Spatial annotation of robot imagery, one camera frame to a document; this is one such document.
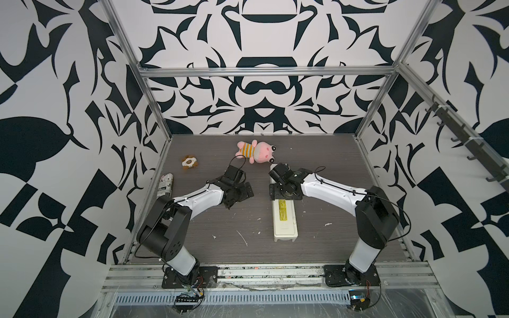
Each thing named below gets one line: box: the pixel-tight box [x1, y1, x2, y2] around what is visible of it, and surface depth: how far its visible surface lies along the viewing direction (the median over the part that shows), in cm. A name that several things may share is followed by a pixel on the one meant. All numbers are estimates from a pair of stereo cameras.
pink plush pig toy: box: [234, 139, 277, 164], surface depth 107 cm
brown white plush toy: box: [181, 155, 199, 170], surface depth 107 cm
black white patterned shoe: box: [156, 172, 174, 200], surface depth 98 cm
